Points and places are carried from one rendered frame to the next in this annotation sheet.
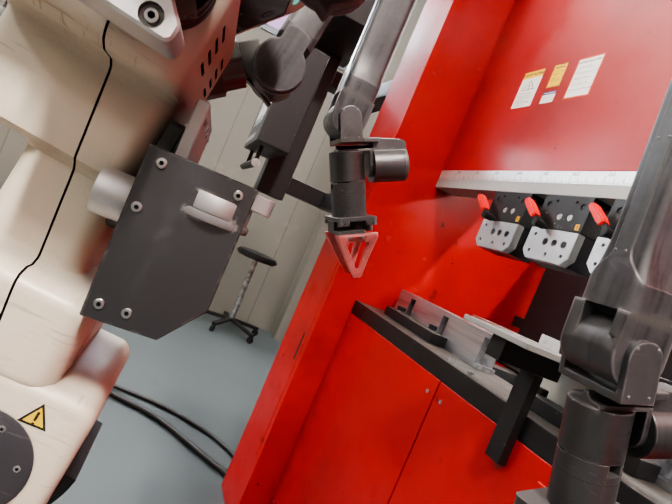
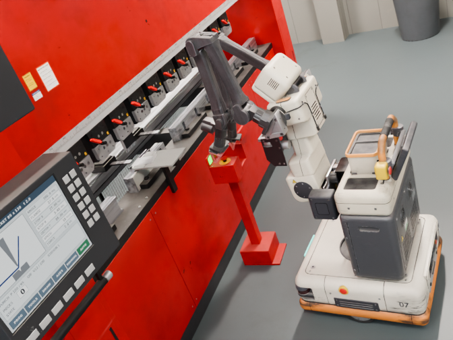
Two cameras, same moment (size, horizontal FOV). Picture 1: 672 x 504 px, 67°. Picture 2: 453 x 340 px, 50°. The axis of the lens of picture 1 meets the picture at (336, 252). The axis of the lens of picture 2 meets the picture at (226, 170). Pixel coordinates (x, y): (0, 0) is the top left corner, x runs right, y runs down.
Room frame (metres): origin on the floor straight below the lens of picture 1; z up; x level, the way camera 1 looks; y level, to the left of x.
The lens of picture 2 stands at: (2.20, 1.71, 2.07)
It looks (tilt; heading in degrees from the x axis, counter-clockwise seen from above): 28 degrees down; 232
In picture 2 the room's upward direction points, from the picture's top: 20 degrees counter-clockwise
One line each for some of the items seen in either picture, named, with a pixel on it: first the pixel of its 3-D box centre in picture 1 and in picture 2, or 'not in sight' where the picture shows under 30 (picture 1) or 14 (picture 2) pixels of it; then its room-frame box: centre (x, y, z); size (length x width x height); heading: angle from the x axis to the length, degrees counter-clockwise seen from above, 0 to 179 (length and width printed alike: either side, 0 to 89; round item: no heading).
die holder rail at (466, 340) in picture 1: (440, 325); (89, 234); (1.49, -0.37, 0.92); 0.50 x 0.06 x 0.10; 21
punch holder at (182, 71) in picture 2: not in sight; (178, 64); (0.25, -0.84, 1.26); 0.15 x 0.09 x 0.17; 21
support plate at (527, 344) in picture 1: (546, 351); (159, 158); (0.93, -0.43, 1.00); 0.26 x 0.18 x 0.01; 111
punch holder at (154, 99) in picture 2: not in sight; (150, 90); (0.63, -0.70, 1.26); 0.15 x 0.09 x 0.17; 21
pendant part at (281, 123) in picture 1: (282, 106); (35, 247); (1.91, 0.40, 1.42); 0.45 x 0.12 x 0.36; 18
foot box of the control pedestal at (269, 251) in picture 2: not in sight; (263, 247); (0.54, -0.31, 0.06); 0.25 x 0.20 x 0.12; 113
